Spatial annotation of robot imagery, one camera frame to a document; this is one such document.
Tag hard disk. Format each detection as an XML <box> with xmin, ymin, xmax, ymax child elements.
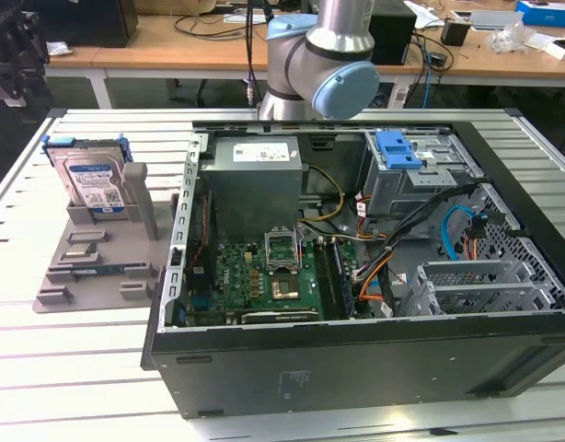
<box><xmin>41</xmin><ymin>134</ymin><xmax>134</xmax><ymax>215</ymax></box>

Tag crumpled white paper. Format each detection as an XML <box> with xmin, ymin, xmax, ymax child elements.
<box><xmin>45</xmin><ymin>40</ymin><xmax>75</xmax><ymax>59</ymax></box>

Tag large black box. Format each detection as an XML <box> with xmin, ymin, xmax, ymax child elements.
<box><xmin>22</xmin><ymin>0</ymin><xmax>139</xmax><ymax>50</ymax></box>

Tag wooden desk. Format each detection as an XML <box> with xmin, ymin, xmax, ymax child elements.
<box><xmin>0</xmin><ymin>11</ymin><xmax>565</xmax><ymax>111</ymax></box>

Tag silver CPU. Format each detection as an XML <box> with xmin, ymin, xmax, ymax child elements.
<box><xmin>63</xmin><ymin>243</ymin><xmax>98</xmax><ymax>262</ymax></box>

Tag grey parts rack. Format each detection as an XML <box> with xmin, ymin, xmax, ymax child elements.
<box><xmin>31</xmin><ymin>160</ymin><xmax>180</xmax><ymax>315</ymax></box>

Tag loose RAM stick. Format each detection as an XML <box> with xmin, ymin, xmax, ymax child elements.
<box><xmin>70</xmin><ymin>262</ymin><xmax>150</xmax><ymax>277</ymax></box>

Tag grey power supply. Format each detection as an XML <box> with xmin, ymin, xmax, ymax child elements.
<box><xmin>199</xmin><ymin>135</ymin><xmax>305</xmax><ymax>231</ymax></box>

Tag green motherboard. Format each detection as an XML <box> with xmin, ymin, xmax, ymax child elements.
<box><xmin>185</xmin><ymin>238</ymin><xmax>371</xmax><ymax>323</ymax></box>

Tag metal socket cover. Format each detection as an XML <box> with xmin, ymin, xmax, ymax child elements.
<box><xmin>262</xmin><ymin>228</ymin><xmax>303</xmax><ymax>275</ymax></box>

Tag CPU socket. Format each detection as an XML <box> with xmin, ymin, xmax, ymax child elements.
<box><xmin>269</xmin><ymin>273</ymin><xmax>302</xmax><ymax>303</ymax></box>

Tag black graphics card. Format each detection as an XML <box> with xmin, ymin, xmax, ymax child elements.
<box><xmin>226</xmin><ymin>307</ymin><xmax>321</xmax><ymax>326</ymax></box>

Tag black RAM slot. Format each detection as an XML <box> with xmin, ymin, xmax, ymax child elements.
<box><xmin>312</xmin><ymin>237</ymin><xmax>341</xmax><ymax>321</ymax></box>

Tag black computer tower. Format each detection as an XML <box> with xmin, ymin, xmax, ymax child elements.
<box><xmin>369</xmin><ymin>11</ymin><xmax>418</xmax><ymax>66</ymax></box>

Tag blue plastic drive latch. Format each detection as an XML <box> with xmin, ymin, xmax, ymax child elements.
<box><xmin>375</xmin><ymin>131</ymin><xmax>425</xmax><ymax>170</ymax></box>

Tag installed RAM stick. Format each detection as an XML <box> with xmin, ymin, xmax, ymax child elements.
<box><xmin>332</xmin><ymin>238</ymin><xmax>357</xmax><ymax>320</ymax></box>

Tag metal optical drive cage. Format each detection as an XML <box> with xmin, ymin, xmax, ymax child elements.
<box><xmin>363</xmin><ymin>128</ymin><xmax>486</xmax><ymax>218</ymax></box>

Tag black open PC case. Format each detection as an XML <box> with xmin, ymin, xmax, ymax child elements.
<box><xmin>139</xmin><ymin>108</ymin><xmax>565</xmax><ymax>420</ymax></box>

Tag flat silver box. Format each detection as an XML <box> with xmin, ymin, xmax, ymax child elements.
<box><xmin>470</xmin><ymin>9</ymin><xmax>525</xmax><ymax>32</ymax></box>

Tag clear plastic bag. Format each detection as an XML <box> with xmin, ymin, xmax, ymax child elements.
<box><xmin>487</xmin><ymin>22</ymin><xmax>539</xmax><ymax>54</ymax></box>

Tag blue cardboard box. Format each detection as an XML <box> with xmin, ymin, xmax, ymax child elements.
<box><xmin>515</xmin><ymin>0</ymin><xmax>565</xmax><ymax>27</ymax></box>

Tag yellow wires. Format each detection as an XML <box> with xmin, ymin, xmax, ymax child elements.
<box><xmin>300</xmin><ymin>165</ymin><xmax>347</xmax><ymax>223</ymax></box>

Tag orange wires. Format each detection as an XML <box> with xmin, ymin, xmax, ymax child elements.
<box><xmin>355</xmin><ymin>256</ymin><xmax>399</xmax><ymax>304</ymax></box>

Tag blue data wire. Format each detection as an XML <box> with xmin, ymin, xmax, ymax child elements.
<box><xmin>441</xmin><ymin>204</ymin><xmax>490</xmax><ymax>264</ymax></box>

